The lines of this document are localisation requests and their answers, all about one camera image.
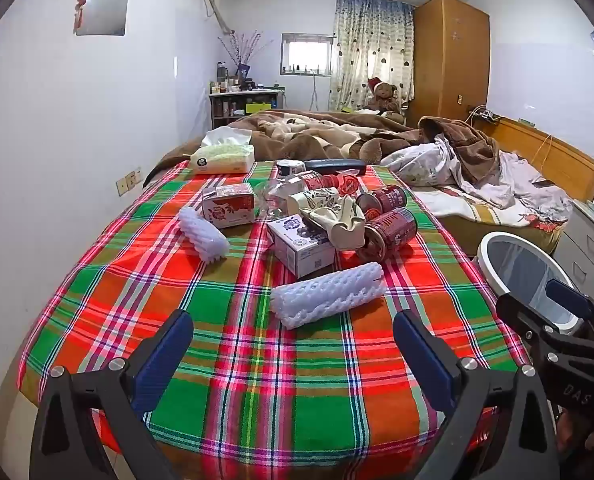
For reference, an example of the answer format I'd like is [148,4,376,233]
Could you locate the small red cup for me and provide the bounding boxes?
[327,172,362,197]

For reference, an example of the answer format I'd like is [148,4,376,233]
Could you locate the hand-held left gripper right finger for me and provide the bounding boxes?
[392,309,560,480]

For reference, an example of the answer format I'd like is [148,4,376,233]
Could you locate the dark blue long case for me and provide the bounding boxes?
[304,158,368,177]

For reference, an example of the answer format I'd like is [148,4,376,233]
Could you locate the tissue box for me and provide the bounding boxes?
[189,127,255,176]

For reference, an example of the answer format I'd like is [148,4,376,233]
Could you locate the red and white carton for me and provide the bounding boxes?
[200,183,256,229]

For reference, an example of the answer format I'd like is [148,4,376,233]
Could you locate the floral bed sheet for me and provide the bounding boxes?
[412,185,570,256]

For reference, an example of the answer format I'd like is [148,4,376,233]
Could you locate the window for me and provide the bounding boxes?
[280,32,335,76]

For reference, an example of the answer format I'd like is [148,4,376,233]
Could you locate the patterned paper bag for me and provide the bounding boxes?
[287,187,368,251]

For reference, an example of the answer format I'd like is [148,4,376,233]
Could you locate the dried flower branches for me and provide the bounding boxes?
[217,30,273,81]

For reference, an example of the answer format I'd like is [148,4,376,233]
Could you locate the plaid tablecloth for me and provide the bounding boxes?
[17,159,533,466]

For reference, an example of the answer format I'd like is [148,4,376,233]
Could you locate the brown blanket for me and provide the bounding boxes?
[144,109,501,186]

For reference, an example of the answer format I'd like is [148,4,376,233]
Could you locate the grey wall panel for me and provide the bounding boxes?
[75,0,130,37]

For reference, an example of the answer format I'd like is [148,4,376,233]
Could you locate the wooden wardrobe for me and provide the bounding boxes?
[407,0,491,128]

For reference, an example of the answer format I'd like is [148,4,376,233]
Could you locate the white foam net sleeve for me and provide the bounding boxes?
[178,206,229,263]
[269,262,387,330]

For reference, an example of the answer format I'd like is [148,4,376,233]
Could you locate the patterned curtain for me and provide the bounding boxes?
[328,0,415,111]

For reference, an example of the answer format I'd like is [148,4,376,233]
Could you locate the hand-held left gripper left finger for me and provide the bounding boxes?
[29,308,195,480]

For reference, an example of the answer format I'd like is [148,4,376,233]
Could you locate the air conditioner pipe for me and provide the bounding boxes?
[199,0,235,36]

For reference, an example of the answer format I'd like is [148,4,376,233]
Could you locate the white and purple carton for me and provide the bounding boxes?
[266,214,337,279]

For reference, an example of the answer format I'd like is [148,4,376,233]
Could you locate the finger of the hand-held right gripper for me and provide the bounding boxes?
[496,291,548,356]
[546,279,594,333]

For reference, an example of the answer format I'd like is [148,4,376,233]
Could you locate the red tin can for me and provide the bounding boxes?
[355,185,408,221]
[364,207,418,263]

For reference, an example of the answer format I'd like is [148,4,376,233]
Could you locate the shelf unit with bottles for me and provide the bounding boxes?
[208,87,285,129]

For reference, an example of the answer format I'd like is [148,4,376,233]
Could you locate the clear plastic bottle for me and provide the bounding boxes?
[253,171,338,221]

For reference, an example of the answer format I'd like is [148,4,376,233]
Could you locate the brown teddy bear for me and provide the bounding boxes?
[362,76,405,116]

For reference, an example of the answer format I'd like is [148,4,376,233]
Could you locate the grey nightstand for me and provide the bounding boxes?
[552,200,594,301]

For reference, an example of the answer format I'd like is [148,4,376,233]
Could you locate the white trash bin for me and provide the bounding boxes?
[477,231,585,336]

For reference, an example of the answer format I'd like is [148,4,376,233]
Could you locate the yellow cable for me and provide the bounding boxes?
[534,135,553,181]

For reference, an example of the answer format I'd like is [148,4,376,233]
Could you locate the wall socket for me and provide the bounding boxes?
[117,170,142,196]

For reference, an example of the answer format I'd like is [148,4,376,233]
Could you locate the wooden bed headboard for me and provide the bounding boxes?
[487,116,594,203]

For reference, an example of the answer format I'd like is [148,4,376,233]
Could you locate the pale quilt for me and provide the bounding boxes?
[379,135,573,211]

